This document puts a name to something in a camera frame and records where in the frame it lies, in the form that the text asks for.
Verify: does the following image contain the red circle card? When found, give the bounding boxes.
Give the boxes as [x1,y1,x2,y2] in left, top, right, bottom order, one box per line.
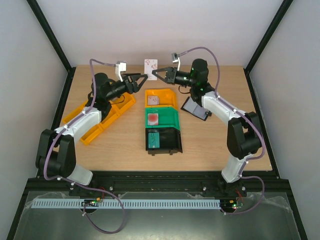
[147,113,159,126]

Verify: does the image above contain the left black frame post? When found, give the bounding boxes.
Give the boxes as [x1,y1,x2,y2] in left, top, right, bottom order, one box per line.
[26,0,76,73]

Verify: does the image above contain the right black frame post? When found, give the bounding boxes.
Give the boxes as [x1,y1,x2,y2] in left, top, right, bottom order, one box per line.
[244,0,294,74]

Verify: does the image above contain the long yellow divided tray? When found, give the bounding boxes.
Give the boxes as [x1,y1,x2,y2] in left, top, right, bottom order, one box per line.
[62,93,136,145]

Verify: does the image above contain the white card in yellow bin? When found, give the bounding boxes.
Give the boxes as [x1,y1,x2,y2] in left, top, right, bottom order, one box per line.
[147,95,160,106]

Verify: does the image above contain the white card red dots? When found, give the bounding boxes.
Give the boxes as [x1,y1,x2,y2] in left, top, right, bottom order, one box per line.
[144,59,158,81]

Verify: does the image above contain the teal card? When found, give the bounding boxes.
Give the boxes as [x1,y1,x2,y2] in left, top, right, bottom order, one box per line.
[147,132,160,149]

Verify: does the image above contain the yellow storage bin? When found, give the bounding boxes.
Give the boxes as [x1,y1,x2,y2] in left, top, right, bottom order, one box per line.
[145,88,178,110]

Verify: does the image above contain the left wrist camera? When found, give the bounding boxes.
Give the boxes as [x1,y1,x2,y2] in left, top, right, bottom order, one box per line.
[115,61,127,82]

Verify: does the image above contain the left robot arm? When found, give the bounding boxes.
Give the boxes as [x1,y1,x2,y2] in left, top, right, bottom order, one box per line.
[35,72,148,186]

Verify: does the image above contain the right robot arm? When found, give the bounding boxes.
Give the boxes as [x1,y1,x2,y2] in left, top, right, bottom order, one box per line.
[152,58,266,196]

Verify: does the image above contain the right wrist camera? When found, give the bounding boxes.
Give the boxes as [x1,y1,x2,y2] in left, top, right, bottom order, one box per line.
[171,52,181,72]

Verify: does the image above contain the grey slotted cable duct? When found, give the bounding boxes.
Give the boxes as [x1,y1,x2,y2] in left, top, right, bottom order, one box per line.
[30,198,221,210]

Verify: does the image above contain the green storage bin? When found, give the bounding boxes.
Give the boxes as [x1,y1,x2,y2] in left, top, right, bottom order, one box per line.
[145,107,180,130]

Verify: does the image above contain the black storage bin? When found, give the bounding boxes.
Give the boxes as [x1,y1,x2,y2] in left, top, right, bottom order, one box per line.
[145,127,183,156]

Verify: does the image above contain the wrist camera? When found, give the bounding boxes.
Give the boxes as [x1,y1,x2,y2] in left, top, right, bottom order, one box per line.
[115,61,127,82]
[171,52,181,72]

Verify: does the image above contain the black aluminium frame rail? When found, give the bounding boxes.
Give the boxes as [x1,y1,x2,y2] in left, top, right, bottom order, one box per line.
[23,171,293,199]

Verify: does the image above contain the black frame post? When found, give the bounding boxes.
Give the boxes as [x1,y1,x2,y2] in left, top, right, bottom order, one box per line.
[26,0,76,73]
[244,0,294,74]

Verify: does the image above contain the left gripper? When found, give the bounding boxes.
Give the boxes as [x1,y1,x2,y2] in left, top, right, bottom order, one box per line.
[105,73,148,102]

